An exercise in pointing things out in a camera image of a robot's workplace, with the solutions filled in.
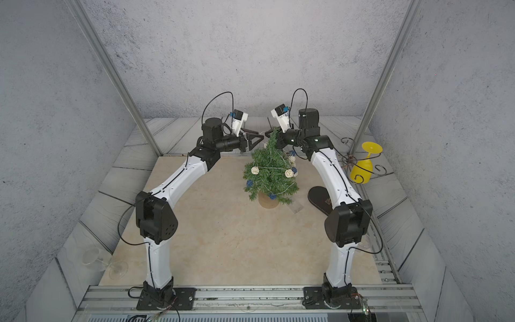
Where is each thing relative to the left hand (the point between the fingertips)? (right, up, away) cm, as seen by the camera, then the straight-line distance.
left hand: (263, 136), depth 78 cm
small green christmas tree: (+2, -16, -1) cm, 16 cm away
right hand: (+1, +1, -1) cm, 2 cm away
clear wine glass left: (-57, -52, +1) cm, 77 cm away
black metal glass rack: (+28, -26, +26) cm, 47 cm away
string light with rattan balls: (+10, -14, -5) cm, 18 cm away
